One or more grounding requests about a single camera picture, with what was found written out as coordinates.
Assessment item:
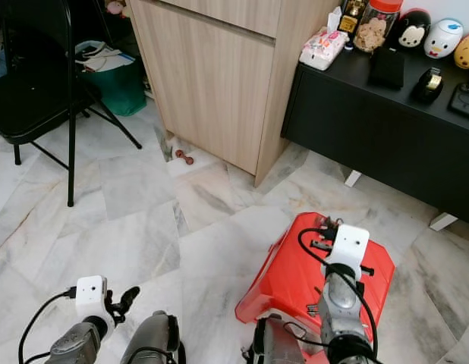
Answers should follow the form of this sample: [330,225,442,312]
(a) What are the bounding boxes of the black pouch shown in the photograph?
[369,47,408,90]

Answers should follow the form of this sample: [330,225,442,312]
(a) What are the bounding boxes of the flat black device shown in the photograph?
[447,81,469,118]

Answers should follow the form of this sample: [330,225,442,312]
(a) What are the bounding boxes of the small red floor toy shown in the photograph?
[174,149,196,165]

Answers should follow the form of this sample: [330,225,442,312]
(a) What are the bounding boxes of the black tape dispenser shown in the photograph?
[411,67,446,105]

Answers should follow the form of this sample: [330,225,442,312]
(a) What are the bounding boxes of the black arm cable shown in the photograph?
[18,287,77,364]
[284,226,379,364]

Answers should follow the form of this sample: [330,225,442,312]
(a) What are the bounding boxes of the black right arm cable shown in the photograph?
[284,226,379,364]

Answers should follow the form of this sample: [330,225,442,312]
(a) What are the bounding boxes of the black folding chair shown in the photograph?
[0,0,143,207]

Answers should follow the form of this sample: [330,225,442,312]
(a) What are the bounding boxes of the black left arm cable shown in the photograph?
[18,287,77,364]

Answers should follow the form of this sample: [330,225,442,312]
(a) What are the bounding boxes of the yellow round toy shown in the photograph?
[453,30,469,71]

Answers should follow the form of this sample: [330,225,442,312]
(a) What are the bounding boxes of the light wood cabinet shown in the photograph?
[127,0,342,187]

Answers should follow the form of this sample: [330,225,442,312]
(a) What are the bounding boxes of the white tissue pack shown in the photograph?
[299,27,349,71]

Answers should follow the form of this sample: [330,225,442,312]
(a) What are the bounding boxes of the gold ornament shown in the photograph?
[339,0,368,35]

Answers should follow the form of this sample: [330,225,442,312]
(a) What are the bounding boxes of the metal keys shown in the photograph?
[304,292,326,318]

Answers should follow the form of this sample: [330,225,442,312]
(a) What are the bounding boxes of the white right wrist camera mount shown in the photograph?
[328,224,372,278]

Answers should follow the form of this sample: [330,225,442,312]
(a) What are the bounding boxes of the black and white plush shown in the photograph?
[395,8,433,50]

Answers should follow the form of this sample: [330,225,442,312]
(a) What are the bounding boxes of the red plastic stool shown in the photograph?
[234,212,396,334]

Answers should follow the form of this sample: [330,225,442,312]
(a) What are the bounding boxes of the white round toy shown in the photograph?
[423,18,464,60]

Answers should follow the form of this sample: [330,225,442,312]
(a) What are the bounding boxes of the black low sideboard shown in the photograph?
[280,44,469,232]

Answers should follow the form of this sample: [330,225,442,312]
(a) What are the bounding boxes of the green bin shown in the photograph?
[90,55,148,117]

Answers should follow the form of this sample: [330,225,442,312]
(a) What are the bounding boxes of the red lid snack jar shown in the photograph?
[354,0,404,54]

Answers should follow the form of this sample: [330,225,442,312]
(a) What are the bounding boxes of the silver right robot leg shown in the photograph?
[246,315,304,364]

